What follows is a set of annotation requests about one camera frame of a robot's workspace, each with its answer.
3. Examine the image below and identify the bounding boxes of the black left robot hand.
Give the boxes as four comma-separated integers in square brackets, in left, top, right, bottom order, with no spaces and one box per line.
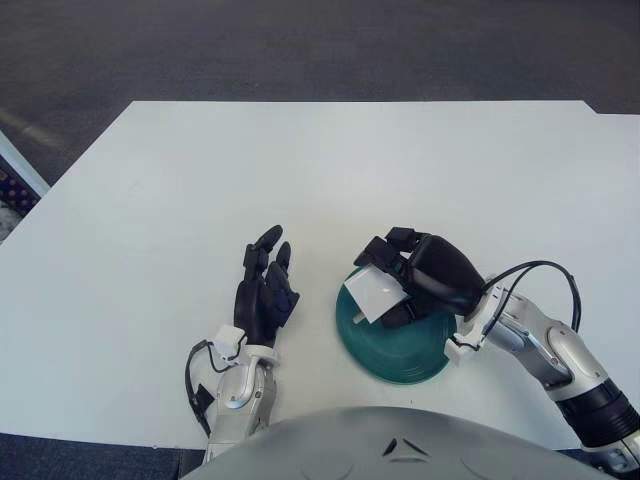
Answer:
[233,224,302,349]

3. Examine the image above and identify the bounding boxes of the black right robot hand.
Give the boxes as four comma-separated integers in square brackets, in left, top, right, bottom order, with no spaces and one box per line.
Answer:
[353,226,487,331]

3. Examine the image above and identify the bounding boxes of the white charger block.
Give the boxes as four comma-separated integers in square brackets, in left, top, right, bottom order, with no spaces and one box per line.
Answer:
[345,266,407,324]

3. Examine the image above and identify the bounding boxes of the teal round plate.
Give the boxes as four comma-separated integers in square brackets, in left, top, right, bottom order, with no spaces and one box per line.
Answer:
[333,266,458,385]

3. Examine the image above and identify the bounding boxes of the grey robot torso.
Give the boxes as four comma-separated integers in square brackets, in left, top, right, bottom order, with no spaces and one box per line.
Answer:
[182,405,609,480]

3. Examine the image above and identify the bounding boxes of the patterned items in shelf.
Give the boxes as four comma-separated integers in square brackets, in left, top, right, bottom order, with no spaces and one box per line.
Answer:
[0,157,41,241]

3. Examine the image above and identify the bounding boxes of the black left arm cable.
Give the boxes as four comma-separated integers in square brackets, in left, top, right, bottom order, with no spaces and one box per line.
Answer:
[184,339,226,436]

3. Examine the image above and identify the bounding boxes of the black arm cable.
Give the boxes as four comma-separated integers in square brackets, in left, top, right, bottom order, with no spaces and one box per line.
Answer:
[184,339,226,436]
[482,260,582,331]

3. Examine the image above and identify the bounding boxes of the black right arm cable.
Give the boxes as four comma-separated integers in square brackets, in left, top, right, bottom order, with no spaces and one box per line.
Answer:
[482,260,582,331]

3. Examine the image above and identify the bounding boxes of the white shelf frame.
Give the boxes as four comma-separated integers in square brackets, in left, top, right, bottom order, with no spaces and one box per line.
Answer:
[0,130,51,196]

